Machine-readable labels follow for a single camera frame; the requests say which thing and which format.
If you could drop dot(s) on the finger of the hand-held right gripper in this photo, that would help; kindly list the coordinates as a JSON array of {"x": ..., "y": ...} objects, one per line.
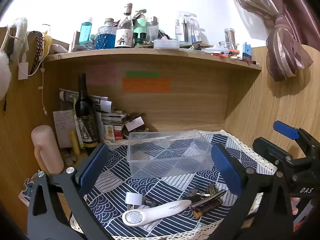
[
  {"x": 285, "y": 130},
  {"x": 266, "y": 148}
]

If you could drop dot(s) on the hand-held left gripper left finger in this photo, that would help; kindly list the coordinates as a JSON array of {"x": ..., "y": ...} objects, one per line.
[{"x": 93, "y": 167}]

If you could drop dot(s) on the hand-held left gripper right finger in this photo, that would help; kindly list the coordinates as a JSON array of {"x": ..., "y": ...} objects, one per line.
[{"x": 226, "y": 172}]

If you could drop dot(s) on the bunch of keys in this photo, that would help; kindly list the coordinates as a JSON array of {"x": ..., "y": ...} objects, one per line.
[{"x": 193, "y": 193}]

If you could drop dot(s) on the dark brown lighter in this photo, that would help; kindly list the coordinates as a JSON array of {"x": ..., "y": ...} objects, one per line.
[{"x": 207, "y": 206}]

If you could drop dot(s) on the white tape roll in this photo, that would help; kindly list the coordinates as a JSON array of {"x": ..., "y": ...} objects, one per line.
[{"x": 133, "y": 198}]

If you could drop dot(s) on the clear plastic container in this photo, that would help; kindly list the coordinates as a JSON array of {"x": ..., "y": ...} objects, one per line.
[{"x": 170, "y": 160}]

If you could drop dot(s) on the white handheld light device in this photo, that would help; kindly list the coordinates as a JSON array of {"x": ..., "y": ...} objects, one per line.
[{"x": 160, "y": 211}]

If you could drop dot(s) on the person's right hand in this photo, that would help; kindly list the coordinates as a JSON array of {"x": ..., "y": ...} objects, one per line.
[{"x": 295, "y": 206}]

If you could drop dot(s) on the yellow highlighter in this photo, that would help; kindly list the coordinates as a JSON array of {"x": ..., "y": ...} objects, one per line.
[{"x": 74, "y": 142}]

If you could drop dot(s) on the stack of papers and boxes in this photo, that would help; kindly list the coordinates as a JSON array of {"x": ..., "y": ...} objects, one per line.
[{"x": 112, "y": 125}]

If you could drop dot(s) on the dark wine bottle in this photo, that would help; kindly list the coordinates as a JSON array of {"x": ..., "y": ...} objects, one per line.
[{"x": 86, "y": 120}]

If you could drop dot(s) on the pink cylinder cup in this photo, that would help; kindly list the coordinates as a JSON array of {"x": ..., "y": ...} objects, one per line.
[{"x": 47, "y": 147}]

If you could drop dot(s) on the white note paper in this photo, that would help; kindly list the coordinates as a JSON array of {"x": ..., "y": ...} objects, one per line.
[{"x": 62, "y": 127}]

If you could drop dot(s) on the small white card box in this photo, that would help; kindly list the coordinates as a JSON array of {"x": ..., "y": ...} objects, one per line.
[{"x": 135, "y": 124}]

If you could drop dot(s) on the blue patterned cloth mat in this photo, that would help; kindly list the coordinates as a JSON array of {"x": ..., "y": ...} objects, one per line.
[{"x": 150, "y": 187}]

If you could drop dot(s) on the rolled newspaper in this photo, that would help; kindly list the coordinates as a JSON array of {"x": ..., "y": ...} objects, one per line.
[{"x": 100, "y": 102}]

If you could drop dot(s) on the printed card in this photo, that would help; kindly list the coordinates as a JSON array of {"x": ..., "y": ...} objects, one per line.
[{"x": 25, "y": 192}]

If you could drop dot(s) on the blue plastic block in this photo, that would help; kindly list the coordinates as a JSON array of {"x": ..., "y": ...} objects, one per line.
[{"x": 246, "y": 52}]

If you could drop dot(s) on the pink curtain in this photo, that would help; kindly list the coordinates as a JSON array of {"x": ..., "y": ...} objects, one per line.
[{"x": 282, "y": 42}]

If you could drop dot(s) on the orange marker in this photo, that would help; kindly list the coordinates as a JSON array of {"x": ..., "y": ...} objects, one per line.
[{"x": 234, "y": 52}]

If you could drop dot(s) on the pink sticky note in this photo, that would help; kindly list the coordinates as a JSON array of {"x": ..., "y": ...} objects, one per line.
[{"x": 101, "y": 75}]

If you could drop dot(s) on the orange sticky note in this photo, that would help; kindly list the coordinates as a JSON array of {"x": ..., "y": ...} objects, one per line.
[{"x": 146, "y": 85}]

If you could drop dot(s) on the green sticky note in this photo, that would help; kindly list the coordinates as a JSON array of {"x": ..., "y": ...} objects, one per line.
[{"x": 142, "y": 74}]

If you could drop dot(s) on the glass jar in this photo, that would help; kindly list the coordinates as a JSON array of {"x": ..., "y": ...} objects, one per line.
[{"x": 230, "y": 38}]

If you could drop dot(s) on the wooden shelf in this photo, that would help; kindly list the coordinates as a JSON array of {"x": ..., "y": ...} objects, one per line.
[{"x": 150, "y": 57}]

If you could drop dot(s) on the white fluffy ball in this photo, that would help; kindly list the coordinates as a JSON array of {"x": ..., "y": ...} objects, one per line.
[{"x": 4, "y": 75}]

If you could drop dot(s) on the brown cardboard tube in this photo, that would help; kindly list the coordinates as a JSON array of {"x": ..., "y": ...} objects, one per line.
[{"x": 75, "y": 40}]

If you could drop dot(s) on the blue textured glass bottle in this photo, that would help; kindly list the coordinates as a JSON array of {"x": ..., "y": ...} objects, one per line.
[{"x": 106, "y": 38}]

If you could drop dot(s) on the yellow hanging item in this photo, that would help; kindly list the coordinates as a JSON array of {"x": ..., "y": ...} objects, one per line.
[{"x": 48, "y": 43}]

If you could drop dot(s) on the tall light blue bottle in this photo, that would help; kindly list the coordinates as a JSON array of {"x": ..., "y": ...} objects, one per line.
[{"x": 85, "y": 33}]

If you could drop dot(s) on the clear bottle with label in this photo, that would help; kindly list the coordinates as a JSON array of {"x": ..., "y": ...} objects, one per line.
[{"x": 123, "y": 36}]

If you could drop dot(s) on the black lace headband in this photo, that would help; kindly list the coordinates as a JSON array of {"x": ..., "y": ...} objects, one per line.
[{"x": 37, "y": 45}]

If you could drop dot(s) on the small black binoculars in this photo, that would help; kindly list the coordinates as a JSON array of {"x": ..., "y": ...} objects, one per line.
[{"x": 140, "y": 40}]

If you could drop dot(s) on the toothbrush pack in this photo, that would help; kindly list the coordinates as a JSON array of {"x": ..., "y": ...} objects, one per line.
[{"x": 186, "y": 27}]

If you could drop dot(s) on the clear spray bottle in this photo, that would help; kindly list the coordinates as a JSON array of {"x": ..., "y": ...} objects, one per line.
[{"x": 153, "y": 30}]

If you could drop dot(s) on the green pump bottle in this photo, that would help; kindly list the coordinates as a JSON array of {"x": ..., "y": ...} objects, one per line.
[{"x": 140, "y": 25}]

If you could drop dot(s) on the white headband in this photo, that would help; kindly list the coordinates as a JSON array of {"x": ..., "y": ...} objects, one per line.
[{"x": 21, "y": 26}]

